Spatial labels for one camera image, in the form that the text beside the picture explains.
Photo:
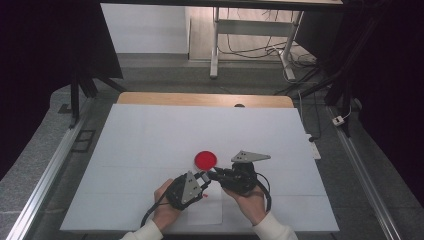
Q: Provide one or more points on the white desk frame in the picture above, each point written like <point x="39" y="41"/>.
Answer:
<point x="253" y="28"/>

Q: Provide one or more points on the person's left hand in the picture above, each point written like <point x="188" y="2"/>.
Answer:
<point x="163" y="213"/>

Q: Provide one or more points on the black floor plate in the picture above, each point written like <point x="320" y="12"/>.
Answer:
<point x="84" y="140"/>

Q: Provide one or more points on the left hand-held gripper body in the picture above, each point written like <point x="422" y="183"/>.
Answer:
<point x="186" y="191"/>

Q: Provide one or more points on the round red ink dish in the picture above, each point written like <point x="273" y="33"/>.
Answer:
<point x="205" y="160"/>

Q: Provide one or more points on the white power strip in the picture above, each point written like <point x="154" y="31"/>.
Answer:
<point x="314" y="148"/>

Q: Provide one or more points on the white paper sheet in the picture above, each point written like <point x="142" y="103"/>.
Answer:
<point x="213" y="206"/>

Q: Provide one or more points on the person's right hand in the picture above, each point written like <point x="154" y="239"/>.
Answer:
<point x="251" y="205"/>

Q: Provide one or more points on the black curtain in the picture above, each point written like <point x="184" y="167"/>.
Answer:
<point x="393" y="83"/>
<point x="33" y="66"/>

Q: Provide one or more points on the wooden table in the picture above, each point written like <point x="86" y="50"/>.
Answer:
<point x="200" y="99"/>

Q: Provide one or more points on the aluminium rail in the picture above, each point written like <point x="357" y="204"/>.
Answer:
<point x="363" y="180"/>
<point x="50" y="166"/>

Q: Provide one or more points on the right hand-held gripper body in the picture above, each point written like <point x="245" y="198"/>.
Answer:
<point x="241" y="178"/>

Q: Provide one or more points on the black metal stand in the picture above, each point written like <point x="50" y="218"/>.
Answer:
<point x="340" y="86"/>
<point x="75" y="100"/>

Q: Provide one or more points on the small white plug adapter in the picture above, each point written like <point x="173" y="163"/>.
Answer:
<point x="338" y="120"/>

